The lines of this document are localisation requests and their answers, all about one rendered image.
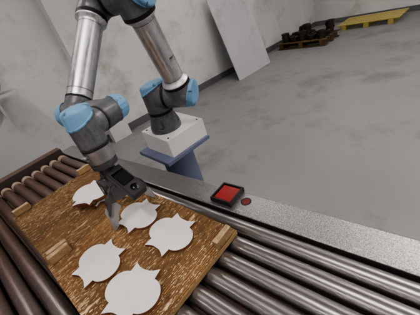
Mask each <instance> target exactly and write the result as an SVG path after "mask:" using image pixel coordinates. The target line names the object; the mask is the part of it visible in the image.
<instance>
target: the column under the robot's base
mask: <svg viewBox="0 0 420 315"><path fill-rule="evenodd" d="M208 139H209V135H205V136H204V137H203V138H201V139H200V140H199V141H197V142H195V143H194V144H193V145H192V146H190V147H188V148H187V149H186V150H184V151H183V152H181V153H180V154H178V155H177V156H176V157H171V156H168V155H166V154H163V153H161V152H157V151H155V150H152V149H149V146H148V147H146V148H145V149H143V150H142V151H140V154H141V155H142V156H145V157H147V158H149V159H152V160H154V161H157V162H159V163H161V164H163V165H165V167H166V169H167V171H168V172H171V173H175V174H179V175H182V176H186V177H189V178H193V179H197V180H200V181H204V179H203V176H202V174H201V171H200V168H199V165H198V162H197V160H196V157H195V154H194V151H193V150H194V149H196V148H197V147H198V146H200V145H201V144H202V143H204V142H205V141H207V140H208Z"/></svg>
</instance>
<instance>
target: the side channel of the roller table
mask: <svg viewBox="0 0 420 315"><path fill-rule="evenodd" d="M60 155H64V154H63V152H62V151H61V150H60V149H59V148H55V149H53V150H52V151H49V152H47V153H46V154H44V155H42V156H41V157H39V158H37V159H35V160H33V161H31V162H30V163H28V164H26V165H25V166H23V167H20V168H19V169H17V170H15V171H14V172H12V173H10V174H8V175H7V176H4V177H3V178H1V179H0V195H1V189H3V188H10V189H12V188H11V184H12V183H13V182H20V183H22V182H21V178H22V177H23V176H30V177H31V172H32V171H40V167H41V166H43V165H47V166H49V161H51V160H56V161H57V158H58V156H60Z"/></svg>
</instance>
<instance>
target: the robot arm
mask: <svg viewBox="0 0 420 315"><path fill-rule="evenodd" d="M155 3H156V0H78V1H77V4H76V10H75V15H74V17H75V19H76V21H77V26H76V33H75V38H74V45H73V49H72V56H71V63H70V68H69V75H68V80H67V87H66V94H65V98H64V102H63V103H61V104H58V105H57V106H56V108H55V110H54V117H55V119H56V121H57V122H58V123H59V124H60V125H62V126H64V127H65V129H66V132H67V133H69V135H70V136H71V138H72V140H73V141H74V143H75V144H76V146H77V148H78V149H79V150H80V152H81V154H82V155H83V156H84V158H83V159H82V160H83V161H87V163H88V164H89V165H90V166H91V168H92V170H93V171H95V172H99V174H100V179H99V180H97V181H96V183H97V185H98V186H99V188H100V189H101V191H102V193H103V194H104V195H105V196H106V198H105V205H106V209H105V214H106V216H107V217H108V218H109V220H110V223H111V226H112V228H113V229H114V230H115V231H118V229H119V226H120V225H119V211H120V210H121V205H120V204H118V203H117V202H116V199H124V197H125V196H126V195H128V196H129V197H130V198H131V199H132V200H134V201H135V200H136V199H137V198H139V197H140V196H141V195H142V194H145V195H147V196H149V197H151V198H154V199H155V198H156V197H155V195H154V193H153V191H152V190H151V188H150V187H149V186H148V185H147V184H146V183H145V182H144V181H143V180H142V179H141V178H138V177H135V176H133V175H132V174H131V173H130V172H129V171H127V170H126V169H124V168H123V167H122V166H121V165H120V164H118V165H116V166H115V165H114V164H115V163H116V162H117V161H118V157H117V156H116V152H115V150H114V148H113V146H112V144H111V143H110V141H109V139H108V137H107V136H106V134H105V132H106V131H108V130H109V129H111V128H112V127H113V126H114V125H116V124H117V123H118V122H119V121H122V120H123V119H124V118H125V117H126V116H127V115H128V113H129V104H128V102H127V101H126V99H125V98H124V97H122V96H121V95H120V94H111V95H109V96H106V97H105V98H103V99H96V100H93V95H94V87H95V82H96V74H97V70H98V62H99V54H100V49H101V41H102V36H103V31H104V30H106V29H107V26H108V21H109V20H110V19H111V18H112V17H114V16H119V15H120V16H121V17H122V20H123V21H124V23H125V24H126V25H128V26H132V28H133V29H134V31H135V33H136V34H137V36H138V38H139V40H140V41H141V43H142V45H143V46H144V48H145V50H146V52H147V53H148V55H149V57H150V58H151V61H152V62H153V64H154V65H155V67H156V69H157V71H158V73H159V74H160V76H161V78H157V79H153V80H151V81H149V82H147V83H146V84H143V85H142V86H141V87H140V93H141V97H142V99H143V101H144V104H145V106H146V109H147V111H148V113H149V116H150V122H151V131H152V133H153V134H155V135H164V134H169V133H171V132H173V131H175V130H177V129H178V128H179V127H180V126H181V120H180V118H179V116H178V115H177V114H176V113H175V111H174V110H173V108H182V107H189V106H194V105H195V104H196V103H197V101H198V96H199V88H198V83H197V81H196V80H195V79H194V78H191V79H190V78H189V76H188V74H187V73H186V72H185V71H182V70H181V68H180V67H179V64H178V62H177V60H176V58H175V56H174V54H173V52H172V50H171V48H170V46H169V44H168V42H167V39H166V37H165V35H164V33H163V31H162V29H161V27H160V25H159V23H158V21H157V19H156V17H155V15H154V13H155V10H156V7H155ZM101 180H102V181H101Z"/></svg>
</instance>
